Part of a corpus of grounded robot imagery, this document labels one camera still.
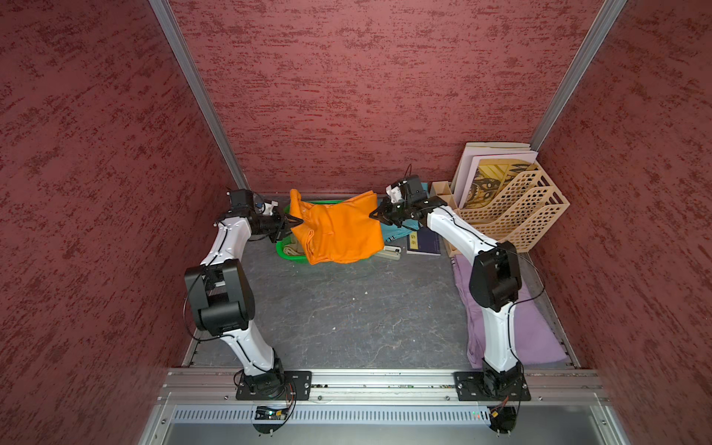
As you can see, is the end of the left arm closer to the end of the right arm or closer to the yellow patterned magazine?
the end of the right arm

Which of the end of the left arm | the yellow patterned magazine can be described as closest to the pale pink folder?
the yellow patterned magazine

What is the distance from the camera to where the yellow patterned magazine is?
966 mm

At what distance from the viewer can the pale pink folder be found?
3.16 feet

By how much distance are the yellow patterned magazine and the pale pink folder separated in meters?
0.02
